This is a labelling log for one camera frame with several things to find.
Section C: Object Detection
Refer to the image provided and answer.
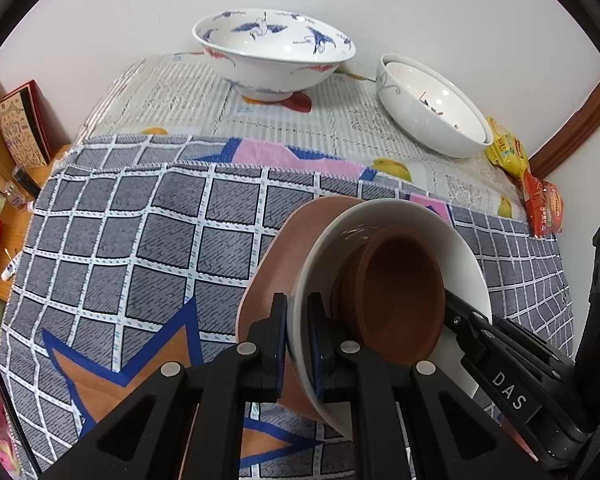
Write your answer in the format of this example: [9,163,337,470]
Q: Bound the brown wooden door frame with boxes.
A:
[529,71,600,179]

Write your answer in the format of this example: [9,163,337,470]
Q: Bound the wooden side table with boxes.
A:
[0,145,73,306]

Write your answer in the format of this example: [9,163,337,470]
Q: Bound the small clear bottle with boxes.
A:
[10,165,38,208]

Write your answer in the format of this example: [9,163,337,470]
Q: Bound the white bowl with grey scrolls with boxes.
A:
[286,198,493,441]

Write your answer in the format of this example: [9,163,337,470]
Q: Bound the grey checked cloth with stars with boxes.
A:
[0,135,576,480]

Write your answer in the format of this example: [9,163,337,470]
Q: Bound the patterned box with red edge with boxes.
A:
[0,80,53,167]

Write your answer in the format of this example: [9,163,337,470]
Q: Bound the white bowl with blue cranes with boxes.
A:
[192,8,357,103]

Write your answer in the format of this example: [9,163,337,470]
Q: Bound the yellow snack bag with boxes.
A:
[484,116,531,178]

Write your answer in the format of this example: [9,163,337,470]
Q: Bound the white bowl with red print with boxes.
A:
[384,60,490,146]

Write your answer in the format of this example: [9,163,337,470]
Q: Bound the red snack bag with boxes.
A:
[522,170,565,238]

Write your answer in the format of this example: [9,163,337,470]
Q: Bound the small brown bowl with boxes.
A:
[330,225,447,367]

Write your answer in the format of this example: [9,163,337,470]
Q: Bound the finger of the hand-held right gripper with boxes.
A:
[442,286,506,357]

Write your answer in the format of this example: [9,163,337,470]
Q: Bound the large white bowl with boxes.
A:
[377,53,495,159]

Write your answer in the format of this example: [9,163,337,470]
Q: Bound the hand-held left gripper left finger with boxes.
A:
[40,292,289,480]

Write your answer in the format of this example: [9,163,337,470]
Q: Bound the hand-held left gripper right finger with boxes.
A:
[307,292,541,480]

